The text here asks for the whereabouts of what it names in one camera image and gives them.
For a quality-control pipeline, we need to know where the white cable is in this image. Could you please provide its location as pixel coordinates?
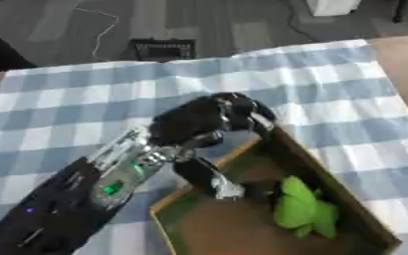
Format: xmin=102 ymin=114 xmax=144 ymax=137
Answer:
xmin=72 ymin=5 xmax=122 ymax=63

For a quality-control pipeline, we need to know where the black post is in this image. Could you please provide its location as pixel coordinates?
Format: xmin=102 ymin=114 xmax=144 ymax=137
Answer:
xmin=390 ymin=0 xmax=408 ymax=24

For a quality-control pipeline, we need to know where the white container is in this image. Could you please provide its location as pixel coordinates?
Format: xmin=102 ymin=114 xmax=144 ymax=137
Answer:
xmin=303 ymin=0 xmax=364 ymax=18

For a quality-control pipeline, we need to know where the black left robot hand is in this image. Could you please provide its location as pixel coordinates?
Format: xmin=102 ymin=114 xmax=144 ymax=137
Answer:
xmin=146 ymin=92 xmax=278 ymax=201

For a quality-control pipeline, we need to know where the black floor box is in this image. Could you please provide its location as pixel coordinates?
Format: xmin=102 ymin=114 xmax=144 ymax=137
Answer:
xmin=128 ymin=38 xmax=199 ymax=62

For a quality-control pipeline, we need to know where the open tan cardboard box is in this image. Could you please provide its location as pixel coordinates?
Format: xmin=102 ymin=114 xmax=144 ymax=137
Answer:
xmin=148 ymin=125 xmax=403 ymax=255

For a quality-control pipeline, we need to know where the green soft toy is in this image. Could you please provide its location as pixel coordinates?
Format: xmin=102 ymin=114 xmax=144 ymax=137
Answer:
xmin=270 ymin=174 xmax=340 ymax=240

